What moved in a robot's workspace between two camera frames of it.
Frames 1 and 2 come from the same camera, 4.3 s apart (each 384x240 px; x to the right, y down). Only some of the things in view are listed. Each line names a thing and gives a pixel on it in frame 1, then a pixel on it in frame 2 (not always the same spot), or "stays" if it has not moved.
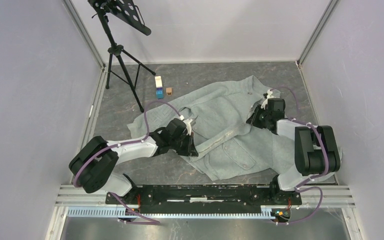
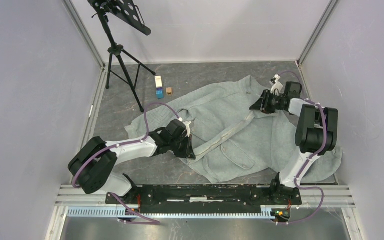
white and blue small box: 159,89 stays
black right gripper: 252,120 to 263,105
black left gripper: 190,150 stays
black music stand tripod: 120,63 stays
